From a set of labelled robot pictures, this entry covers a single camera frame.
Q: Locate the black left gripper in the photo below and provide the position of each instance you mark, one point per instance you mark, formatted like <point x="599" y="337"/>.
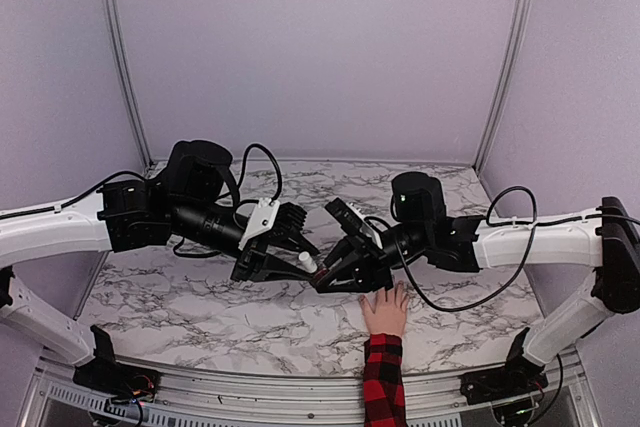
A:
<point x="267" y="267"/>

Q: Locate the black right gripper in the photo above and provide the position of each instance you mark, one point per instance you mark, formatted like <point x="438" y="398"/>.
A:
<point x="365" y="262"/>

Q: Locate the white nail polish cap brush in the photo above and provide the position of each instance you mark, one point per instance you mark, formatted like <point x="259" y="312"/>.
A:
<point x="307" y="262"/>

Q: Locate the red nail polish bottle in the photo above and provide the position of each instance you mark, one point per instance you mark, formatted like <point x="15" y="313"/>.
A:
<point x="319" y="276"/>

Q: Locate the red black plaid sleeve forearm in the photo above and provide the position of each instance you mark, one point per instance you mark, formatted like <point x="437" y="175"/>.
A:
<point x="383" y="389"/>

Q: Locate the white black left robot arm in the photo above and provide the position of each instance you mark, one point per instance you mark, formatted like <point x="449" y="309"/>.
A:
<point x="195" y="197"/>

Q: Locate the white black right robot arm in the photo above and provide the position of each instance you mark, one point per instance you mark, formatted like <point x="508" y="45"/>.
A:
<point x="604" y="239"/>

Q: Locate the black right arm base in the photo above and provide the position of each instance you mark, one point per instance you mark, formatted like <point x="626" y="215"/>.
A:
<point x="509" y="388"/>

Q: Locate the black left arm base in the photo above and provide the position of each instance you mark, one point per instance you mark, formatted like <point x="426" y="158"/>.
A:
<point x="127" y="384"/>

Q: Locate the bare human hand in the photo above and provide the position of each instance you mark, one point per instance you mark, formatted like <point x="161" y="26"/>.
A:
<point x="387" y="313"/>

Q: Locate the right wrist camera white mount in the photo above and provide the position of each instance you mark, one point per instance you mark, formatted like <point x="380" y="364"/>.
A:
<point x="353" y="222"/>

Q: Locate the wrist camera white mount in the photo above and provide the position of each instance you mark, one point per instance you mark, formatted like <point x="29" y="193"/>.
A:
<point x="268" y="214"/>
<point x="353" y="222"/>

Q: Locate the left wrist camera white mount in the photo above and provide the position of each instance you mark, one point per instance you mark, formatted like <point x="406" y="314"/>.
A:
<point x="268" y="214"/>

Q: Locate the right aluminium corner post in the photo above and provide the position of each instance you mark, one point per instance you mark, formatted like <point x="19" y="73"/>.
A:
<point x="515" y="39"/>

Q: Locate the aluminium corner post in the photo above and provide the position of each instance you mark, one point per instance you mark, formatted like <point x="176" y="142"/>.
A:
<point x="117" y="42"/>
<point x="515" y="39"/>

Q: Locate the curved aluminium front rail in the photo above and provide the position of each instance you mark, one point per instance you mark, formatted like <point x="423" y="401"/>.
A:
<point x="190" y="397"/>

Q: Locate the left aluminium corner post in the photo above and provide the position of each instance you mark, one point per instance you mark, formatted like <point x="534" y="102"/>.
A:
<point x="117" y="42"/>

